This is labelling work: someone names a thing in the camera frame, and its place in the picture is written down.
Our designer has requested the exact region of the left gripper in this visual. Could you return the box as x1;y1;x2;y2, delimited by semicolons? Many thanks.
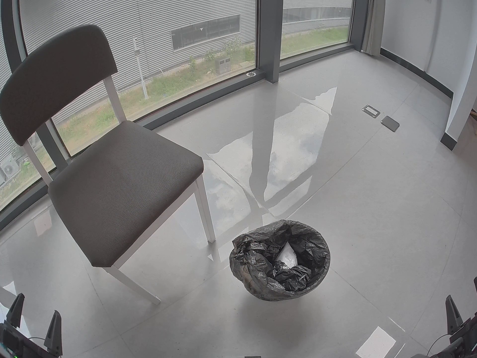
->
0;293;63;358

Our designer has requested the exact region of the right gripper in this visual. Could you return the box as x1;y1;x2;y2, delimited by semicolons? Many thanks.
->
445;276;477;347

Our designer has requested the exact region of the black plastic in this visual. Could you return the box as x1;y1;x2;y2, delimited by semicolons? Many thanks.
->
274;260;312;291

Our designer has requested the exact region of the black plastic bag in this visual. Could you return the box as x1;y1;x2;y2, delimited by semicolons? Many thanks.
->
229;219;331;302

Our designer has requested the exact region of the grey chair with white legs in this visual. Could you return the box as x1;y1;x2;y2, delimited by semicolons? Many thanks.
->
0;24;217;305

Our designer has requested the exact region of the beige curtain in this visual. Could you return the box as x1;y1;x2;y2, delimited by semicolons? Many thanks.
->
361;0;385;57

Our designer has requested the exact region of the window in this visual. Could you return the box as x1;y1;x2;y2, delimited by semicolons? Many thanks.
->
0;0;373;234

